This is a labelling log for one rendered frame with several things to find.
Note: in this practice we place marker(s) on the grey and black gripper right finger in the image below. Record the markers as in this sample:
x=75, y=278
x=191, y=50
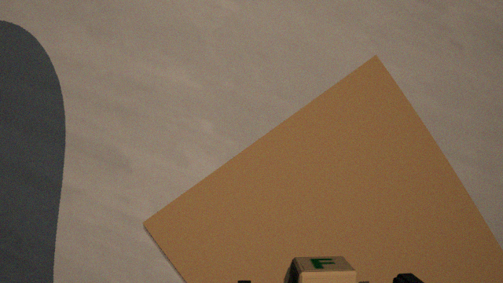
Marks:
x=406, y=278

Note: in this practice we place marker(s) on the tan flat mat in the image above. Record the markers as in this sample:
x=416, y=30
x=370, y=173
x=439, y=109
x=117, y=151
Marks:
x=354, y=173

